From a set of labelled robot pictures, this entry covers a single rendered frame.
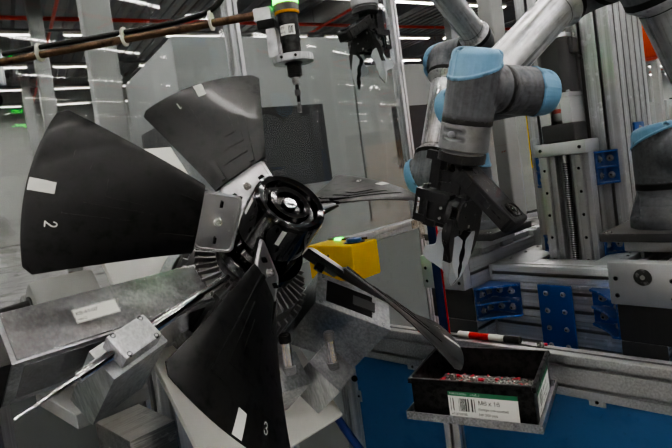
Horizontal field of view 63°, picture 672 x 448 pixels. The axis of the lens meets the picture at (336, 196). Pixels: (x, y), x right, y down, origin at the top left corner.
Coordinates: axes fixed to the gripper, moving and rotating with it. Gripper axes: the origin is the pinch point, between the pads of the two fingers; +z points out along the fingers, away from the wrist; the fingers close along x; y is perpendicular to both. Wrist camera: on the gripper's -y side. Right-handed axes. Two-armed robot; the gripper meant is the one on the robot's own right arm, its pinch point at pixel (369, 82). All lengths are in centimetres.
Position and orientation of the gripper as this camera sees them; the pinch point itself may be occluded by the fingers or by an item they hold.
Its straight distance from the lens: 150.3
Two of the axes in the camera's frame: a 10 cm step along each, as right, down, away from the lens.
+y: 6.9, -1.3, 7.2
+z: 1.3, 9.9, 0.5
